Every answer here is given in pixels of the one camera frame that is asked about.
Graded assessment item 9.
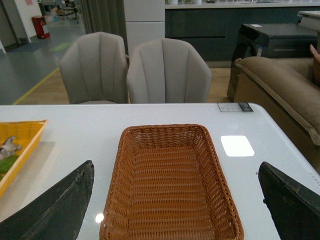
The brown wicker basket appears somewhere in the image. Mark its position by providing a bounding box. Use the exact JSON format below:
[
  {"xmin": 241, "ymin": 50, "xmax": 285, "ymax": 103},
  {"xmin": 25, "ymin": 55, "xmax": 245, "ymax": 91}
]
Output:
[{"xmin": 99, "ymin": 124, "xmax": 245, "ymax": 240}]

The label sticker on table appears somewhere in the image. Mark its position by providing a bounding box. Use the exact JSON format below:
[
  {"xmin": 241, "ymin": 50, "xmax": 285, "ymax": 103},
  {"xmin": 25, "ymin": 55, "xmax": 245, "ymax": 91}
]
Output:
[{"xmin": 217, "ymin": 102, "xmax": 254, "ymax": 112}]

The brown sofa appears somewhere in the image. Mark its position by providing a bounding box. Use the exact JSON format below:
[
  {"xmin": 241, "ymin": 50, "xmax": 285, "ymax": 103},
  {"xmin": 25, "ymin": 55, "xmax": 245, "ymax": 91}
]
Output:
[{"xmin": 234, "ymin": 56, "xmax": 320, "ymax": 172}]

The black washing machine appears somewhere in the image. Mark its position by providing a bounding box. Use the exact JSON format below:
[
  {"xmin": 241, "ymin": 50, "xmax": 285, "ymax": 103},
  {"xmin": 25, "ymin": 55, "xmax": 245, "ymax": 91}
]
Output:
[{"xmin": 227, "ymin": 23, "xmax": 318, "ymax": 102}]

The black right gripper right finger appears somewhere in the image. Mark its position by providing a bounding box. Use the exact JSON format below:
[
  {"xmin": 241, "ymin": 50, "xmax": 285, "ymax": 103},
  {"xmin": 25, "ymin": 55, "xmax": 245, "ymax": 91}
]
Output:
[{"xmin": 258, "ymin": 161, "xmax": 320, "ymax": 240}]

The yellow wicker basket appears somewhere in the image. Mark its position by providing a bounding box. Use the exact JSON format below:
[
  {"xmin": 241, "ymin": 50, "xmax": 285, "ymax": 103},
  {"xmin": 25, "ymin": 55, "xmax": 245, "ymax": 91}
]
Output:
[{"xmin": 0, "ymin": 119, "xmax": 48, "ymax": 196}]

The right grey upholstered chair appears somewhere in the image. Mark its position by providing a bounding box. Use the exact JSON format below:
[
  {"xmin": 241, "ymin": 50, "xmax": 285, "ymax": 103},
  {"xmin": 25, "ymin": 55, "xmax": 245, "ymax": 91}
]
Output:
[{"xmin": 126, "ymin": 38, "xmax": 212, "ymax": 104}]

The white pillar cabinet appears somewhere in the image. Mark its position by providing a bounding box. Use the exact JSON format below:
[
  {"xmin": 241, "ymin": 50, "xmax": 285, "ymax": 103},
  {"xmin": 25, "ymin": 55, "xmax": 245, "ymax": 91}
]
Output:
[{"xmin": 123, "ymin": 0, "xmax": 165, "ymax": 55}]

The red bin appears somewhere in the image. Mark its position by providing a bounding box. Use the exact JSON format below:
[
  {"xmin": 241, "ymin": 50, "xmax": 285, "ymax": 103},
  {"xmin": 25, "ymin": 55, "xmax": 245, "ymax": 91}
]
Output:
[{"xmin": 31, "ymin": 15, "xmax": 50, "ymax": 39}]

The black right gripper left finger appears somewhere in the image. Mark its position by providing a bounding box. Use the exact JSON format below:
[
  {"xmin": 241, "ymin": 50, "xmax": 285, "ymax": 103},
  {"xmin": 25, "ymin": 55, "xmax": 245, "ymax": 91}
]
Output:
[{"xmin": 0, "ymin": 160, "xmax": 95, "ymax": 240}]

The grey white toy animal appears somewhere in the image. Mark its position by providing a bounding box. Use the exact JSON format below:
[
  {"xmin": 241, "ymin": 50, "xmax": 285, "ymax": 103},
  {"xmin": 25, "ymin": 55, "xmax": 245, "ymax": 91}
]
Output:
[{"xmin": 0, "ymin": 136, "xmax": 22, "ymax": 160}]

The dark kitchen counter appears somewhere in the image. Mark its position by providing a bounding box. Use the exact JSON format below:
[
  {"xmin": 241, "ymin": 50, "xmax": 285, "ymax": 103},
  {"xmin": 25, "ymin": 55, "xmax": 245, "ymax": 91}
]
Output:
[{"xmin": 165, "ymin": 0, "xmax": 320, "ymax": 67}]

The grey upholstered chair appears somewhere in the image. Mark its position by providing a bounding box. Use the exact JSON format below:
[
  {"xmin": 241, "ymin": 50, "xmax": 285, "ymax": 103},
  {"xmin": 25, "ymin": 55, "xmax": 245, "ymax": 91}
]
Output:
[
  {"xmin": 126, "ymin": 38, "xmax": 212, "ymax": 104},
  {"xmin": 59, "ymin": 32, "xmax": 129, "ymax": 104}
]

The left grey upholstered chair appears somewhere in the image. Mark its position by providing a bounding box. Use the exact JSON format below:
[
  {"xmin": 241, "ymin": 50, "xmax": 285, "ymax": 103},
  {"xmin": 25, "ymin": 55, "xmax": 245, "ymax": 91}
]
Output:
[{"xmin": 59, "ymin": 32, "xmax": 129, "ymax": 104}]

